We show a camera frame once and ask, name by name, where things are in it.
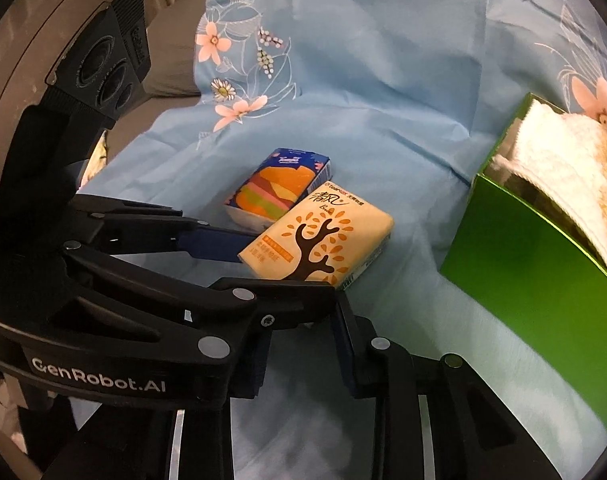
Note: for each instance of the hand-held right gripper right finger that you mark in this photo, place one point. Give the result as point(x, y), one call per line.
point(348, 355)

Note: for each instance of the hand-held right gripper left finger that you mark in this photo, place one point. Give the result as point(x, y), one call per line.
point(256, 365)

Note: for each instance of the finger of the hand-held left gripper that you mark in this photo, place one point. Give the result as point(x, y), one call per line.
point(293, 305)
point(208, 243)

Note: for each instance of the green cardboard box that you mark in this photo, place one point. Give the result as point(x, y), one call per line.
point(508, 260)

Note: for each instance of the yellow and white towel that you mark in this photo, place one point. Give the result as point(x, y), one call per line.
point(558, 160)

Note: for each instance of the burger print tissue packet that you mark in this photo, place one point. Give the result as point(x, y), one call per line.
point(278, 185)

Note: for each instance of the cartoon printed blanket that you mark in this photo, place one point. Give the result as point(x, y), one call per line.
point(97, 160)

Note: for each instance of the blue floral sheet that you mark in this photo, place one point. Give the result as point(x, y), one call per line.
point(383, 85)

